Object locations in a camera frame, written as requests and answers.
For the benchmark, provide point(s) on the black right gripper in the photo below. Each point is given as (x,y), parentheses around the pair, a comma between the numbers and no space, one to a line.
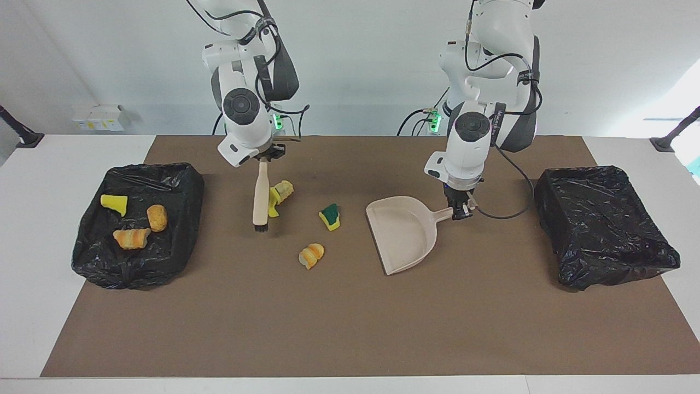
(270,153)

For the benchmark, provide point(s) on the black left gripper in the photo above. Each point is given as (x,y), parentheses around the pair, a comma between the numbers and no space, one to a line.
(458,196)

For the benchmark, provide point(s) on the pale dumpling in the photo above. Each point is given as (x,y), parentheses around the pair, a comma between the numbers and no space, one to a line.
(285,190)

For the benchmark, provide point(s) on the beige brush with black bristles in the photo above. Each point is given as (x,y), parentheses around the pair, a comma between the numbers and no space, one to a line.
(261,197)

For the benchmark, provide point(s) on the notched yellow sponge piece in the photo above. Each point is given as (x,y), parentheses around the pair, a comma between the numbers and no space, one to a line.
(274,207)

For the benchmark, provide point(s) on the beige plastic dustpan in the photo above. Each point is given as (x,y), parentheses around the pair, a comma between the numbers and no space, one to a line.
(402,235)

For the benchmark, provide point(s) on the yellow sponge with green pad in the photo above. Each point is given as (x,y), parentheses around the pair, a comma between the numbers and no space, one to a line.
(330,217)

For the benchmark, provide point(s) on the small striped croissant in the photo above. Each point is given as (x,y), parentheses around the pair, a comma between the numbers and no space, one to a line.
(311,255)

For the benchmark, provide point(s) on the brown potato shaped bread roll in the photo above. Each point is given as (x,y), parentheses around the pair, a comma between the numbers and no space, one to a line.
(157,217)

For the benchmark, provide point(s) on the orange striped croissant piece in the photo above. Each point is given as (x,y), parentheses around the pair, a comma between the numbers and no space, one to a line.
(131,238)

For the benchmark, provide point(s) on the plain yellow sponge piece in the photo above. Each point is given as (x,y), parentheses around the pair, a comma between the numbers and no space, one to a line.
(115,202)

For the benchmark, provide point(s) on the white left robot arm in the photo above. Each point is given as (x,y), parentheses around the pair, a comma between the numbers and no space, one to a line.
(465,158)

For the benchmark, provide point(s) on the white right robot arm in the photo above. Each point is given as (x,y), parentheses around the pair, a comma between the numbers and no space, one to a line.
(246,131)

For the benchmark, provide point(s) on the bin lined with black bag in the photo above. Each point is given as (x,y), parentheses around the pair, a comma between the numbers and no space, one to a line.
(601,230)
(164,257)

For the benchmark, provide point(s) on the brown table mat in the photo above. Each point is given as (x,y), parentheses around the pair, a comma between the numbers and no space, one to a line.
(350,328)

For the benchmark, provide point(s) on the white cardboard box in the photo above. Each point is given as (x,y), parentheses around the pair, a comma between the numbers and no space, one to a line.
(98,117)

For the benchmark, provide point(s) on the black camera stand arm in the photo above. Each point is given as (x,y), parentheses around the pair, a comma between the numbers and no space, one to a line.
(22,134)
(672,134)

